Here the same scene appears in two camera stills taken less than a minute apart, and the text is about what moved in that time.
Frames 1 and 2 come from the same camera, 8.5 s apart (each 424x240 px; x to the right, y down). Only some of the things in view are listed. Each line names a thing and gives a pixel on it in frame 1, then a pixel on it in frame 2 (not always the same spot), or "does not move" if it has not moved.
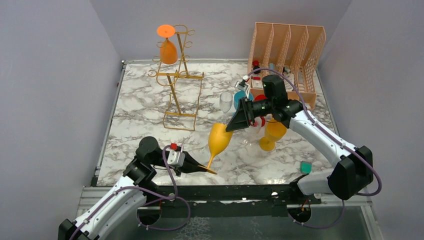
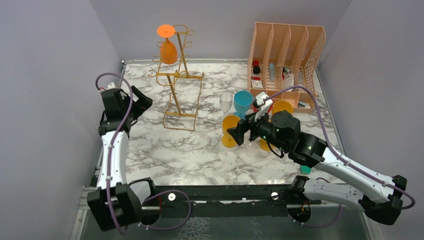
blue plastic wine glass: x=239 y=95 does not move
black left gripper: x=190 y=165 -> x=143 y=103
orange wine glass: x=168 y=52 does not move
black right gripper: x=240 y=120 -> x=243 y=125
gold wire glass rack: x=181 y=111 does not move
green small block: x=305 y=167 does not move
